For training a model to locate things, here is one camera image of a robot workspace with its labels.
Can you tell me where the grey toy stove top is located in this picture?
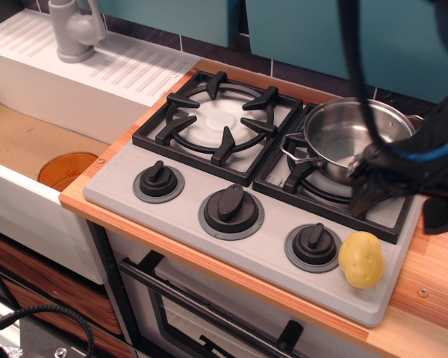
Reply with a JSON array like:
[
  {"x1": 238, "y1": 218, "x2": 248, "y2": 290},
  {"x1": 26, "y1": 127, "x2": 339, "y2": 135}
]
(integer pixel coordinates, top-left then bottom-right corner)
[{"x1": 81, "y1": 97, "x2": 442, "y2": 329}]

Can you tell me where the black right burner grate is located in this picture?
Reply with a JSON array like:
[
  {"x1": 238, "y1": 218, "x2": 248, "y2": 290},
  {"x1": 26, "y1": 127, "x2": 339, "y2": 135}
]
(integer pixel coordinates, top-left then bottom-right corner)
[{"x1": 253, "y1": 104, "x2": 421, "y2": 244}]

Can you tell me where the black burner grate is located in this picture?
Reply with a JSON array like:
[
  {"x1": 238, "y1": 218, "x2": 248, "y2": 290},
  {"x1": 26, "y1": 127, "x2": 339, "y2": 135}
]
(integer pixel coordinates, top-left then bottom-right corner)
[
  {"x1": 253, "y1": 104, "x2": 421, "y2": 244},
  {"x1": 132, "y1": 71, "x2": 304, "y2": 186}
]

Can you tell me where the black middle stove knob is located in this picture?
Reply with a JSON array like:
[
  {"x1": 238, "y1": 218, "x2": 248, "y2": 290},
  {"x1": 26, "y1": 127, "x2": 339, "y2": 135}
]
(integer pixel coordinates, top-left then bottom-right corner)
[{"x1": 198, "y1": 184, "x2": 265, "y2": 241}]

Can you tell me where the black braided cable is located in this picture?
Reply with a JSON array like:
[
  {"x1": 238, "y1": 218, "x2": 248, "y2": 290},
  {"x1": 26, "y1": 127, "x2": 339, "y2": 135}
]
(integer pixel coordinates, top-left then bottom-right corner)
[{"x1": 0, "y1": 304, "x2": 96, "y2": 358}]

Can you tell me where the oven door with black handle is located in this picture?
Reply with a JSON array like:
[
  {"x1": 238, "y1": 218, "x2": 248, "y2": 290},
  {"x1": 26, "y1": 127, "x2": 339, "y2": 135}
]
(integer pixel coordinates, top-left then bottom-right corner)
[{"x1": 118, "y1": 251, "x2": 372, "y2": 357}]

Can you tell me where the black left burner grate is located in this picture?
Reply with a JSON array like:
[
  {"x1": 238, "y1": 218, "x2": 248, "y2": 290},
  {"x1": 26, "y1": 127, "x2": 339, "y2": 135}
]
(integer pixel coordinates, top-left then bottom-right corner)
[{"x1": 132, "y1": 71, "x2": 304, "y2": 186}]

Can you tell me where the white toy sink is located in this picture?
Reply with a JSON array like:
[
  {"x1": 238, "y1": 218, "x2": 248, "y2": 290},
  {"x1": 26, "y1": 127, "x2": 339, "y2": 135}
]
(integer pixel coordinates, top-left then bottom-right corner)
[{"x1": 0, "y1": 10, "x2": 198, "y2": 284}]

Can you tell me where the black left stove knob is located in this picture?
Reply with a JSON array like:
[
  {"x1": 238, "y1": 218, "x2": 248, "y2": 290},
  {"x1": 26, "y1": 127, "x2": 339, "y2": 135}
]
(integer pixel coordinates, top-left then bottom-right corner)
[{"x1": 133, "y1": 160, "x2": 184, "y2": 204}]

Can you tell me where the stainless steel pot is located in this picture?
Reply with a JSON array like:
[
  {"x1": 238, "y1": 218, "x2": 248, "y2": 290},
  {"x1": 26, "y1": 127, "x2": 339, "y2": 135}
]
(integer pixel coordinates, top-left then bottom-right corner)
[{"x1": 280, "y1": 98, "x2": 416, "y2": 185}]

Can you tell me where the grey toy faucet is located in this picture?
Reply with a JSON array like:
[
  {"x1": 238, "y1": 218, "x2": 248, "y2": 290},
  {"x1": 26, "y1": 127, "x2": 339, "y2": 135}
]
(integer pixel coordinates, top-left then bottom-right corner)
[{"x1": 48, "y1": 0, "x2": 107, "y2": 63}]

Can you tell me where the black right stove knob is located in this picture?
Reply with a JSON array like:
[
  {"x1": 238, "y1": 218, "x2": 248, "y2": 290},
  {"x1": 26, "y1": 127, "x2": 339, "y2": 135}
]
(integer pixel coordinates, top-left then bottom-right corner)
[{"x1": 284, "y1": 223, "x2": 343, "y2": 274}]

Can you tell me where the white left burner cap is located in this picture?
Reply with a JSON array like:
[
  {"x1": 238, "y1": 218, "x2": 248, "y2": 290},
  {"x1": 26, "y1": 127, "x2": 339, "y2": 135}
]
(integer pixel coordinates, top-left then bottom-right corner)
[{"x1": 181, "y1": 99, "x2": 255, "y2": 147}]

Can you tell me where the white right burner cap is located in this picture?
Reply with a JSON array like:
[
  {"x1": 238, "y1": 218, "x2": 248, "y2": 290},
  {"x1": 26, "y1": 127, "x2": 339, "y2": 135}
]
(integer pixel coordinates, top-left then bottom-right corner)
[{"x1": 303, "y1": 172, "x2": 352, "y2": 198}]

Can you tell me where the white burner cap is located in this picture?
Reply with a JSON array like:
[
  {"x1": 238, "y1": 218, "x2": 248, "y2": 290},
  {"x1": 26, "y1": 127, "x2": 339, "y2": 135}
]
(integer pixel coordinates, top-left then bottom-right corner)
[
  {"x1": 303, "y1": 172, "x2": 352, "y2": 198},
  {"x1": 181, "y1": 99, "x2": 255, "y2": 147}
]

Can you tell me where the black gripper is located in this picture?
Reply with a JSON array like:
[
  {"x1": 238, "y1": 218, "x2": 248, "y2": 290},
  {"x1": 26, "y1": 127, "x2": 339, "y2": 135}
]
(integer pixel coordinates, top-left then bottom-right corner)
[{"x1": 346, "y1": 96, "x2": 448, "y2": 234}]

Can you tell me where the yellow toy potato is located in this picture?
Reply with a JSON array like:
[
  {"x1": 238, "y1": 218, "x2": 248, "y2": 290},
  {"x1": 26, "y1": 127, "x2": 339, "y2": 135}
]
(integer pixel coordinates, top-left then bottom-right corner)
[{"x1": 338, "y1": 231, "x2": 385, "y2": 289}]

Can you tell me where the black stove knob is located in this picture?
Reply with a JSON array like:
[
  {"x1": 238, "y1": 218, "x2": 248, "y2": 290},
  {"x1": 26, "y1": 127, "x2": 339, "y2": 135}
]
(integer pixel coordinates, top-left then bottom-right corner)
[
  {"x1": 133, "y1": 160, "x2": 184, "y2": 204},
  {"x1": 198, "y1": 184, "x2": 265, "y2": 241},
  {"x1": 284, "y1": 223, "x2": 343, "y2": 274}
]

